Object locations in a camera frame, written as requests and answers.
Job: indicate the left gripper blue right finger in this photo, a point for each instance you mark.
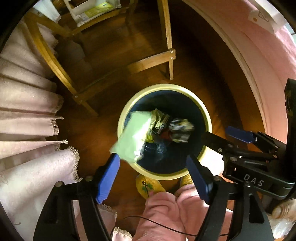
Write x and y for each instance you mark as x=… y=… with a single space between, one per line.
x=202 y=178

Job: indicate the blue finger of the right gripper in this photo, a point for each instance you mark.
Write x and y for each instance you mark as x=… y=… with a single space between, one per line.
x=244 y=136

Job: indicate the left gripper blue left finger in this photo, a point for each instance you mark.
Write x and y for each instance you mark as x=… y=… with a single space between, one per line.
x=105 y=177

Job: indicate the light green pouch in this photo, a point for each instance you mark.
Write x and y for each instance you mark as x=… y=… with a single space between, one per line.
x=130 y=144

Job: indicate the black white wrapper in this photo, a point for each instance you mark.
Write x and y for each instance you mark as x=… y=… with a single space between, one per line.
x=180 y=130

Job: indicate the yellow paper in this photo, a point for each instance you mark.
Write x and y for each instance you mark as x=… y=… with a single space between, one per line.
x=159 y=122

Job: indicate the blue trash bin yellow rim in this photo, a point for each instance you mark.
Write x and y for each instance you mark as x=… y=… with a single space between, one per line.
x=178 y=102

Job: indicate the person's right hand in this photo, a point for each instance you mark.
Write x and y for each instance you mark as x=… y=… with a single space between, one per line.
x=285 y=210

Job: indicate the right yellow slipper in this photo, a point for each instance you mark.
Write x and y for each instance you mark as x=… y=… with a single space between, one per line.
x=186 y=180

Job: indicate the right pink trouser leg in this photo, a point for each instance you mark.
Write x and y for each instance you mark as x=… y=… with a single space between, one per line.
x=192 y=209

